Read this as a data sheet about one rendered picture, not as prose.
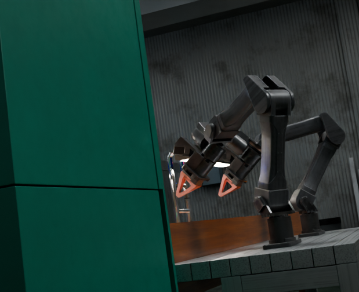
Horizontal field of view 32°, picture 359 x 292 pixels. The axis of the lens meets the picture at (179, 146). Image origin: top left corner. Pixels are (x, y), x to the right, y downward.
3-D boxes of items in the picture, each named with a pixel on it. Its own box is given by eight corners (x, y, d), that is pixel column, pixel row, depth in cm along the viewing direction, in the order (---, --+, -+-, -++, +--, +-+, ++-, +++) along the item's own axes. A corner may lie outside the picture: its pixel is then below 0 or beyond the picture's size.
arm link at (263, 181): (254, 211, 170) (256, 89, 166) (274, 209, 173) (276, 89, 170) (268, 216, 164) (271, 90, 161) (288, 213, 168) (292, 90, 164)
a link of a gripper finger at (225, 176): (210, 189, 225) (227, 169, 224) (217, 189, 232) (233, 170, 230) (224, 202, 223) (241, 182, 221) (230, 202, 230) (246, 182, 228)
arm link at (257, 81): (201, 125, 188) (254, 65, 165) (226, 124, 192) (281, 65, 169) (214, 161, 183) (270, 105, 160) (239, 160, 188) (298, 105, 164)
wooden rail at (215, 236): (310, 248, 309) (304, 211, 311) (163, 307, 141) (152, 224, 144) (286, 251, 313) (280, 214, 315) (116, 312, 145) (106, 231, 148)
